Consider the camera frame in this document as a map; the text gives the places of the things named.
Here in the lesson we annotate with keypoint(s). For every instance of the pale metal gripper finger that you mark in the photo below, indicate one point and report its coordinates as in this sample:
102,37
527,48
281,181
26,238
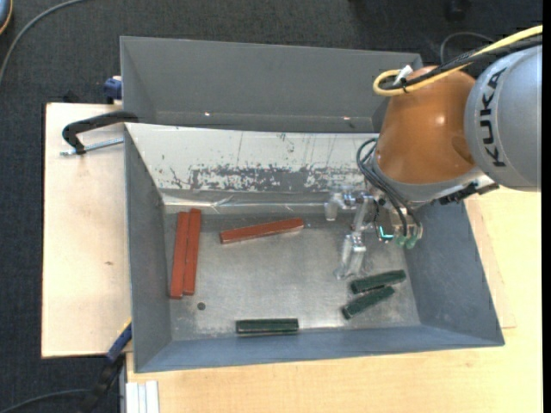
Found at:
354,248
351,199

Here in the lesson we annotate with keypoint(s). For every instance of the dark green flat block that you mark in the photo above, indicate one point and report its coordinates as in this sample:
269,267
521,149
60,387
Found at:
368,302
267,326
378,281

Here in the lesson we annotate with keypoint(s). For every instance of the grey metal bin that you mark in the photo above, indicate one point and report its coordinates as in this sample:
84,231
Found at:
267,273

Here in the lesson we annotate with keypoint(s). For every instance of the red-brown flat block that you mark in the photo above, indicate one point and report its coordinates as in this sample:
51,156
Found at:
192,252
261,230
178,256

